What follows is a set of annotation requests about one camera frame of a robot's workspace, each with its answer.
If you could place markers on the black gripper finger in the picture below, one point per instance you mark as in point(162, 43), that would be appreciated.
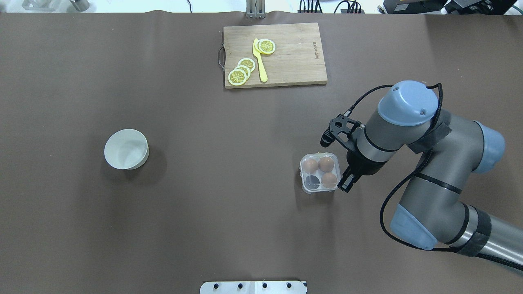
point(348, 178)

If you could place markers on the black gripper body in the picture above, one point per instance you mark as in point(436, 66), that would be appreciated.
point(358, 162)

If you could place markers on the clear plastic egg box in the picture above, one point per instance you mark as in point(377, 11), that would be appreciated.
point(311, 183)

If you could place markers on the brown egg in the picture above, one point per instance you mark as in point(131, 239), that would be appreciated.
point(326, 164)
point(329, 180)
point(310, 165)

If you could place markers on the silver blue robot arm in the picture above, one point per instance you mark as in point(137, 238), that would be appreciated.
point(423, 211)

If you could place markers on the wooden cutting board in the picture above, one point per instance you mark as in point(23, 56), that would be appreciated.
point(297, 60)

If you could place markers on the white bowl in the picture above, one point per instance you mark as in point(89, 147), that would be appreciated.
point(126, 149)

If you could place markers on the clear plastic tray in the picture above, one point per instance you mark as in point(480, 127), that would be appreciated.
point(41, 5)

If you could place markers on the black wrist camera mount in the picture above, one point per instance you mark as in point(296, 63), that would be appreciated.
point(340, 129)

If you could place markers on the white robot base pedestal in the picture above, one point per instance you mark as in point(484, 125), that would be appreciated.
point(254, 287)

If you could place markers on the aluminium frame post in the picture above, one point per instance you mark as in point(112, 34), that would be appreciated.
point(255, 9)

